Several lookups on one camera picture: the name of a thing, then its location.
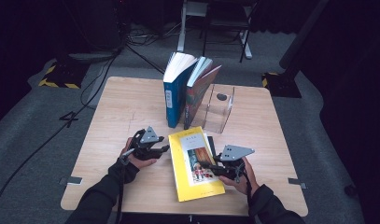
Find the black slanted pole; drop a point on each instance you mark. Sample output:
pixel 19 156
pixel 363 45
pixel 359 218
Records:
pixel 299 34

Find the black round disc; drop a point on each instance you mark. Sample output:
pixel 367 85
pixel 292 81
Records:
pixel 222 96

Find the person's left hand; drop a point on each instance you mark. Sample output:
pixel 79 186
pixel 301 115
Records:
pixel 137 161

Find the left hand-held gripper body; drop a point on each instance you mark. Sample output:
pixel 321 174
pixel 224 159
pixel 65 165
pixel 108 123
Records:
pixel 144 146

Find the black metal chair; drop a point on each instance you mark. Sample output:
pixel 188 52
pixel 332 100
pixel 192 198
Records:
pixel 225 21

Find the dark equipment cabinet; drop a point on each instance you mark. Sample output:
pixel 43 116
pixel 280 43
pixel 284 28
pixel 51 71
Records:
pixel 100 25

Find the black book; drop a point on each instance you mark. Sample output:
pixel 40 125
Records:
pixel 212 144

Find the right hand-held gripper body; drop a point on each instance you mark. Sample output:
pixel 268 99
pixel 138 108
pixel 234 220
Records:
pixel 232 161

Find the red illustrated book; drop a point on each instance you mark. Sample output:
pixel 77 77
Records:
pixel 197 96

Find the white desk frame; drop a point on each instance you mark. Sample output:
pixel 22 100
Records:
pixel 182 31

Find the yellow book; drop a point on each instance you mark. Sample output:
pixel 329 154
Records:
pixel 184 168

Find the blue book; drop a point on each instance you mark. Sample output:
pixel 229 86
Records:
pixel 175 93

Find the grey tape strip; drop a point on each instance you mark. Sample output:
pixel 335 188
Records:
pixel 298 183
pixel 73 180

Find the black base with yellow stripes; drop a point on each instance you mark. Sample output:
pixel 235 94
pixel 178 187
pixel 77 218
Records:
pixel 282 85
pixel 64 74

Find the person's right hand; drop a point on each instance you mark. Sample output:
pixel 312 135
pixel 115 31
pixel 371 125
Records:
pixel 245 182

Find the clear acrylic book rack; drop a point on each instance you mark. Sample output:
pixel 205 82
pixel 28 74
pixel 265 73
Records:
pixel 218 109

